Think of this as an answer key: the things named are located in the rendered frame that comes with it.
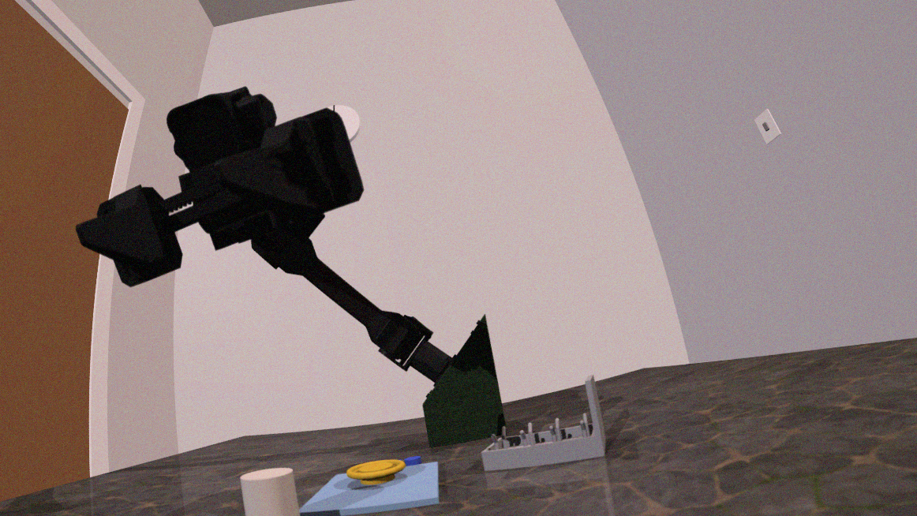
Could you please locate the white dish rack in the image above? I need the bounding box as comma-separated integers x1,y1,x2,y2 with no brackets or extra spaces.
481,375,606,471

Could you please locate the yellow round plate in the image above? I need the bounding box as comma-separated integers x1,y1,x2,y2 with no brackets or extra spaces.
346,459,406,485

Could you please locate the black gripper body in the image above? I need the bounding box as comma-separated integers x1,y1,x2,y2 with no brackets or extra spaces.
114,107,364,287

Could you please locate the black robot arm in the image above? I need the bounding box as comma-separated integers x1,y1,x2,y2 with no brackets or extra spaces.
167,86,456,386

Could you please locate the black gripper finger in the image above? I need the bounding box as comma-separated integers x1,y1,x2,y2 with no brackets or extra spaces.
76,185,170,281
214,117,334,221

